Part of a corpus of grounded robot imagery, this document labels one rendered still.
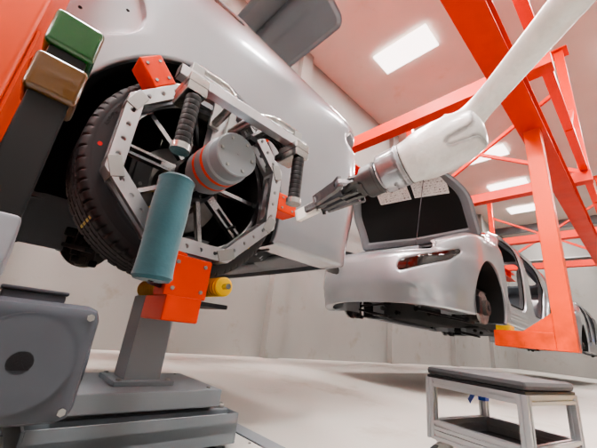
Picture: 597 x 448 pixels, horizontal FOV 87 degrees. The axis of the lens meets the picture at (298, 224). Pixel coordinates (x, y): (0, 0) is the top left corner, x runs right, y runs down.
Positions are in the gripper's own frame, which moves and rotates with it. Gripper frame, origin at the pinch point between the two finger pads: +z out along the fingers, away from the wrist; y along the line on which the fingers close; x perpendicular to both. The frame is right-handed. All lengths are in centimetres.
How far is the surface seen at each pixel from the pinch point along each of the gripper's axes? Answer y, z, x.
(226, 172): -12.3, 15.4, 15.0
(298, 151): 4.2, 1.9, 22.2
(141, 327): -13, 54, -18
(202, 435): 0, 45, -47
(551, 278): 345, -58, 2
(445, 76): 633, -66, 523
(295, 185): 3.9, 4.7, 11.7
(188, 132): -28.1, 9.3, 15.4
